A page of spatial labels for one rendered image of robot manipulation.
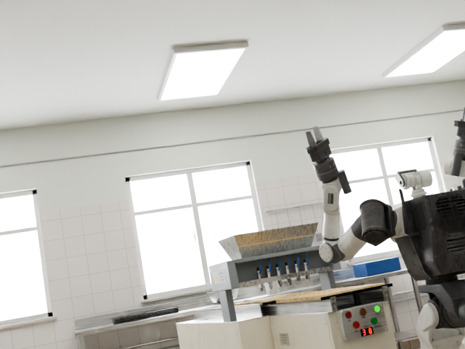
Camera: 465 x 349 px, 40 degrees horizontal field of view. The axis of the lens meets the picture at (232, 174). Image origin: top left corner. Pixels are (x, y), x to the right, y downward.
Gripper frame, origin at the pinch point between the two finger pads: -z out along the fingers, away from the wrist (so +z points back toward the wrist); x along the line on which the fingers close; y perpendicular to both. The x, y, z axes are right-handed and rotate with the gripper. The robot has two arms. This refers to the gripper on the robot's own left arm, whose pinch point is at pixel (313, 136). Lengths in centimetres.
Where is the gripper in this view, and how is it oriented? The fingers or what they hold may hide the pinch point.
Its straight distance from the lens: 253.4
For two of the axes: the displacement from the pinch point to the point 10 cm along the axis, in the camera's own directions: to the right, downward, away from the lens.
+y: 6.9, -1.2, -7.2
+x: 6.3, -3.9, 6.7
